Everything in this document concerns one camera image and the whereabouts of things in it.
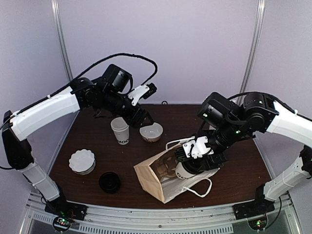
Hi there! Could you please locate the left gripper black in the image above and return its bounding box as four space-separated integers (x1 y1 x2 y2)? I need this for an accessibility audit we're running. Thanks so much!
100 90 155 130

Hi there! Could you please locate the white paper coffee cup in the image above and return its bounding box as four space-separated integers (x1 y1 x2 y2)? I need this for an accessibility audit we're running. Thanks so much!
175 160 203 179

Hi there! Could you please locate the brown paper bag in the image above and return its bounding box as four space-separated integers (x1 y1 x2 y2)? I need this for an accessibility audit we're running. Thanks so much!
134 140 219 204

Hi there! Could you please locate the brown pulp cup carrier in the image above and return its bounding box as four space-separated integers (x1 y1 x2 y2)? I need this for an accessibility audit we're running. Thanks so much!
155 156 177 182

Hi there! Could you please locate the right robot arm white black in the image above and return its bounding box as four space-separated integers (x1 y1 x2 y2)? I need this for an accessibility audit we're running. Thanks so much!
189 92 312 215

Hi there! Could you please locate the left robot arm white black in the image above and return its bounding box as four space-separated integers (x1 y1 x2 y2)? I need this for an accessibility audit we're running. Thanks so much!
2 64 157 216

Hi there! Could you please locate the white round ceramic bowl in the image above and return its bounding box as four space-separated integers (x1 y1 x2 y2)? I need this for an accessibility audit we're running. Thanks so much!
139 122 163 143

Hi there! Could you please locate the stack of white paper cups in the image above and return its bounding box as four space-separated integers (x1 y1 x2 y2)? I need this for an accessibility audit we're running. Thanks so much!
111 117 129 145

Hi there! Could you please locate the stack of black lids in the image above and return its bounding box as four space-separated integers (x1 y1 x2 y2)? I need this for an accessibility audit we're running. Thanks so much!
98 172 121 194

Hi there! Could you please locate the white scalloped ceramic dish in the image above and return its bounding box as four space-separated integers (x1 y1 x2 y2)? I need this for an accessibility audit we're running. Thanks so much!
69 149 96 176

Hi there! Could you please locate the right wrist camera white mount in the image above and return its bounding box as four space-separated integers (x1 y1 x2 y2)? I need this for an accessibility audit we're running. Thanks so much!
175 136 214 162

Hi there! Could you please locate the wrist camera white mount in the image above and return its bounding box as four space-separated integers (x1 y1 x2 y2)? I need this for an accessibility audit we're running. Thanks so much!
175 136 214 162
127 83 157 106

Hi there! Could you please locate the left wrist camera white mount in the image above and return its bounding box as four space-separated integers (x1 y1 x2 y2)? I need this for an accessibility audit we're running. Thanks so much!
127 83 157 106

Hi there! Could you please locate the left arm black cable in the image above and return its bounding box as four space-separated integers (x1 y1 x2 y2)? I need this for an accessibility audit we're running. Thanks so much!
48 53 158 98

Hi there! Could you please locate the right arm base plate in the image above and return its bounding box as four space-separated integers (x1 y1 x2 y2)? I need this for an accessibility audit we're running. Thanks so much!
233 199 275 220

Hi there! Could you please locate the aluminium front rail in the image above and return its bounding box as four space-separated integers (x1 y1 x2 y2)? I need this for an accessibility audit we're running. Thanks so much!
18 193 303 234

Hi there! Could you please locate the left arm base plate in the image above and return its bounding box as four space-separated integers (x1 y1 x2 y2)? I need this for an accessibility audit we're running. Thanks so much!
44 201 87 221

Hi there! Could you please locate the left aluminium corner post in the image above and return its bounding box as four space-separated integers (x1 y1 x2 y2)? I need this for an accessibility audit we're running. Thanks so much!
51 0 73 81

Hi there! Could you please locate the aluminium corner post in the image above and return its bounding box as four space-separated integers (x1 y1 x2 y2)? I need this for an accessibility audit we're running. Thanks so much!
51 0 73 81
240 0 266 93

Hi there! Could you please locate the right aluminium corner post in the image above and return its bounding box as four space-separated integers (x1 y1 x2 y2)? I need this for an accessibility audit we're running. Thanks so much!
240 0 266 93

